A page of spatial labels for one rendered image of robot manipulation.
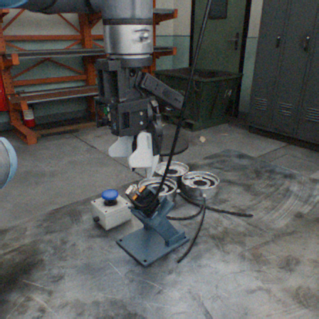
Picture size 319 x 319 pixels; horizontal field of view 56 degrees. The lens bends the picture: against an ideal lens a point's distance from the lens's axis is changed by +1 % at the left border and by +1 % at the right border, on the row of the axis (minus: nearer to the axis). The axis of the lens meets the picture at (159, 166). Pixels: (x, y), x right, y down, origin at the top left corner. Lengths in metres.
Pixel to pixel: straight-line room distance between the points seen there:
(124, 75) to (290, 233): 0.51
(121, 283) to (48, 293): 0.13
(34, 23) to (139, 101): 4.07
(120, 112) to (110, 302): 0.32
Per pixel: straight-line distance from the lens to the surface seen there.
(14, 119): 4.27
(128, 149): 0.57
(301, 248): 0.73
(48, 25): 4.57
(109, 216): 0.70
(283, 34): 3.73
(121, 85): 0.48
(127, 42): 0.47
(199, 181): 0.88
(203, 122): 4.07
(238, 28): 4.68
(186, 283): 0.59
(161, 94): 0.52
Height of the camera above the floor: 1.22
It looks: 25 degrees down
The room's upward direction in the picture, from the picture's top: straight up
